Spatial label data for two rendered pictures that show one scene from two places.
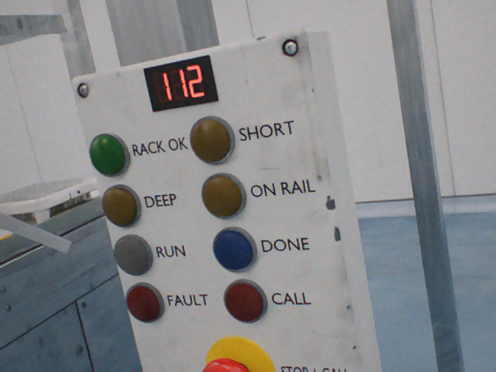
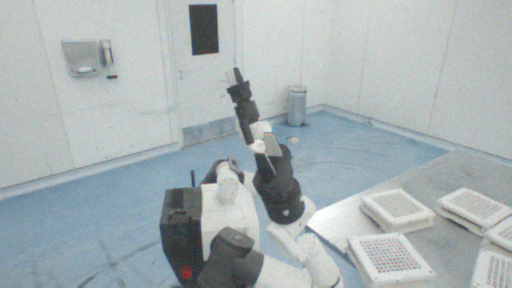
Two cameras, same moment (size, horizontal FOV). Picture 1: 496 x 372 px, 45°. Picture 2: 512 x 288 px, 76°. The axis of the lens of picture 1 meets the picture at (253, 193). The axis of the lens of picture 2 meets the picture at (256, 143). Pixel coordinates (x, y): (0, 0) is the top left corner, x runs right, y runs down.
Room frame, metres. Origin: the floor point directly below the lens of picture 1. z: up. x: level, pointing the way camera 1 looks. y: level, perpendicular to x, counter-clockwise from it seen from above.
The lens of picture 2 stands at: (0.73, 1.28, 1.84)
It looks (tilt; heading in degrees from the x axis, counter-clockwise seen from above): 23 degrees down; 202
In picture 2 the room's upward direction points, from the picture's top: straight up
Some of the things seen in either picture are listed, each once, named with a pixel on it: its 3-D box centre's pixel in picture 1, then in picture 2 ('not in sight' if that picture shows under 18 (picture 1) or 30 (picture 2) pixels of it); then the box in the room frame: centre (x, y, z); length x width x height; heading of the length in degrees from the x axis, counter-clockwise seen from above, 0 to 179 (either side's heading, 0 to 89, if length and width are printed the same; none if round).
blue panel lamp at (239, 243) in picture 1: (233, 250); not in sight; (0.37, 0.02, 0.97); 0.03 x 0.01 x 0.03; 64
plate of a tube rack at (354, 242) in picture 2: not in sight; (388, 256); (-0.40, 1.39, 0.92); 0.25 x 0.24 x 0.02; 30
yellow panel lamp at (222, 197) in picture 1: (222, 196); not in sight; (0.37, 0.02, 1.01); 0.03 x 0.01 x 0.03; 64
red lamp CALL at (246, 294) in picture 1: (243, 302); not in sight; (0.37, 0.02, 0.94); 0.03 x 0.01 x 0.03; 64
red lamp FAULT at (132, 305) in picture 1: (142, 304); not in sight; (0.41, 0.09, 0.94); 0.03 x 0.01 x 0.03; 64
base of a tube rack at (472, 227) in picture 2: not in sight; (472, 214); (-0.93, 1.77, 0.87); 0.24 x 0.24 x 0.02; 53
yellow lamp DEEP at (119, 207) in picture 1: (119, 206); not in sight; (0.41, 0.09, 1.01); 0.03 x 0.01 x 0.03; 64
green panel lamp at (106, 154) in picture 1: (107, 155); not in sight; (0.41, 0.09, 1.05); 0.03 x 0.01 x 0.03; 64
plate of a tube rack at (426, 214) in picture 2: not in sight; (396, 206); (-0.79, 1.42, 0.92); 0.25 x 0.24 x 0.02; 41
